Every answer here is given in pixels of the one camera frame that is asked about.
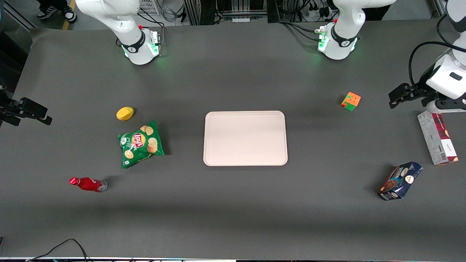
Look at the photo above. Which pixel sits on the green chips bag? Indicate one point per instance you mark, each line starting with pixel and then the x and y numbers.
pixel 140 143

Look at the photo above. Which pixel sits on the red soda bottle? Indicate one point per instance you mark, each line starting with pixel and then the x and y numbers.
pixel 87 184

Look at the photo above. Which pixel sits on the red cookie box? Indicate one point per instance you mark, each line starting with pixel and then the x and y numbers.
pixel 437 138

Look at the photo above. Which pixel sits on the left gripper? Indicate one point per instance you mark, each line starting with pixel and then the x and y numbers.
pixel 418 91

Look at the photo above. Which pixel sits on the pale pink plastic tray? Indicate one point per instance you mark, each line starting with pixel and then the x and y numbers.
pixel 244 138

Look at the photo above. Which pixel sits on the yellow lemon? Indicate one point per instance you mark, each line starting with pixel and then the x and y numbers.
pixel 125 114

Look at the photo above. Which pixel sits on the blue cookie box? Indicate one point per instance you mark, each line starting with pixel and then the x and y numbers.
pixel 400 181

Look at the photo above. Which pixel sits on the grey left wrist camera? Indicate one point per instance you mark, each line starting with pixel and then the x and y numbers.
pixel 442 106

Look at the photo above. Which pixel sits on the orange green puzzle cube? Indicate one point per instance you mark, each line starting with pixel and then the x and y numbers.
pixel 351 101

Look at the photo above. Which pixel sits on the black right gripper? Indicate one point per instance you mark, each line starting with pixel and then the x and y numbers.
pixel 11 108

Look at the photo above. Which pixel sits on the white vented box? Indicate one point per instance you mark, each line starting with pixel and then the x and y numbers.
pixel 149 7

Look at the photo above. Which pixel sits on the white power strip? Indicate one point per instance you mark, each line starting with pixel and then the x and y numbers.
pixel 241 20

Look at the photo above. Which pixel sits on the black white sneaker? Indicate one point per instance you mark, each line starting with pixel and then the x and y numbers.
pixel 69 14
pixel 46 12

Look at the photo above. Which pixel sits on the aluminium equipment rack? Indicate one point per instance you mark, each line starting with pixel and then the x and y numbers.
pixel 225 9

